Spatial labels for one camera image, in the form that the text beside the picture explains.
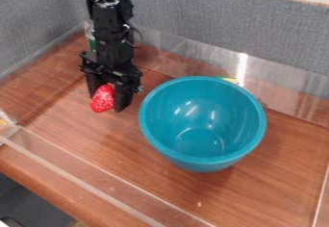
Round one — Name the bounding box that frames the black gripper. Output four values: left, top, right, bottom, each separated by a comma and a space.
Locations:
80, 51, 143, 113

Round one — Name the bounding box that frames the red toy strawberry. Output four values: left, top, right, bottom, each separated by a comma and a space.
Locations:
89, 85, 115, 113

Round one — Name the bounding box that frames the blue plastic bowl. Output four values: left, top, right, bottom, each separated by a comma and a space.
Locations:
139, 76, 267, 172

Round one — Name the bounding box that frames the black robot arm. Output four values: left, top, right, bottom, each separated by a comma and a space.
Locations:
80, 0, 143, 113

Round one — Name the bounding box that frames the green vegetable can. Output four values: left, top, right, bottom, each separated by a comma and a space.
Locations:
83, 20, 135, 57

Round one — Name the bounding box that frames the yellow toy corn cob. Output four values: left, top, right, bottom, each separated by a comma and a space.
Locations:
215, 75, 238, 85

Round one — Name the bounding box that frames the clear acrylic barrier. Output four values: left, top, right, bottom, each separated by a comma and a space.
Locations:
0, 110, 212, 227

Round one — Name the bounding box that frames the black cable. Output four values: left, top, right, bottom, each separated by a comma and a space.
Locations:
120, 22, 145, 49

